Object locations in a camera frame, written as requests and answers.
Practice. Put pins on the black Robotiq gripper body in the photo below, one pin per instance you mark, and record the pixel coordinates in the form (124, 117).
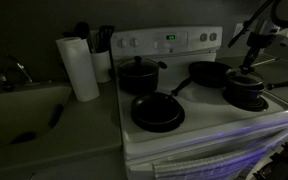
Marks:
(252, 56)

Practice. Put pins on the glass saucepan lid with knob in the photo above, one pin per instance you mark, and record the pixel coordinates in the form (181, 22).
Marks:
(254, 77)

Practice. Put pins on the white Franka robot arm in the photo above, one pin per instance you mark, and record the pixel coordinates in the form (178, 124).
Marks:
(260, 26)

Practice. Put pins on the round stove knob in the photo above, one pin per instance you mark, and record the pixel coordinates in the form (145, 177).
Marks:
(121, 42)
(203, 37)
(134, 42)
(213, 36)

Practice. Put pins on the white electric stove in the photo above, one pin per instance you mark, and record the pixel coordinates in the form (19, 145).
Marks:
(204, 106)

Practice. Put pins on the large pot lid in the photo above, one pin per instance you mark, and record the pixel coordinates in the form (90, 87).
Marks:
(140, 66)

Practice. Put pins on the large black pot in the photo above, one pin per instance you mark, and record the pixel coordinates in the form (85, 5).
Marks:
(137, 83)

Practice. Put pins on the small black saucepan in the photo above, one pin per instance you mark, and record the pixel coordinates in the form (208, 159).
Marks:
(244, 91)

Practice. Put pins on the white utensil holder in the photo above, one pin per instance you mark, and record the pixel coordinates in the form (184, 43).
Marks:
(101, 66)

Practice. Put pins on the black slotted spatula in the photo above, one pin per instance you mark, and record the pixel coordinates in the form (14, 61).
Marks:
(105, 33)

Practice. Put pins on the white paper towel roll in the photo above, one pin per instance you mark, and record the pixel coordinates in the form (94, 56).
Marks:
(79, 70)

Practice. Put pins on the black ladle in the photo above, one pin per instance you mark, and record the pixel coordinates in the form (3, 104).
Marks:
(82, 29)

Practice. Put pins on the black oblong utensil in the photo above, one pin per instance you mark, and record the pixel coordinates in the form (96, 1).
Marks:
(55, 115)

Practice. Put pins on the kitchen sink basin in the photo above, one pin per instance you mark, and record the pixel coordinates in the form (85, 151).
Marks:
(24, 110)

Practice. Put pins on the metal sink faucet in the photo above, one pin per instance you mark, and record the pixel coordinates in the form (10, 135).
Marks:
(19, 66)

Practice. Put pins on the dark sink sprayer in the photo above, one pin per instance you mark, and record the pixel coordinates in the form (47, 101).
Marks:
(5, 83)

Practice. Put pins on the white wall outlet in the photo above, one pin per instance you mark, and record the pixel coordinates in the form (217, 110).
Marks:
(238, 28)

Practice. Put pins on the white wrist mount plate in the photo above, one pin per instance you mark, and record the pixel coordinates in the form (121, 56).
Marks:
(285, 35)

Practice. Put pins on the black metal equipment frame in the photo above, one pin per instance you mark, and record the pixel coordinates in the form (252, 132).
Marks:
(280, 163)

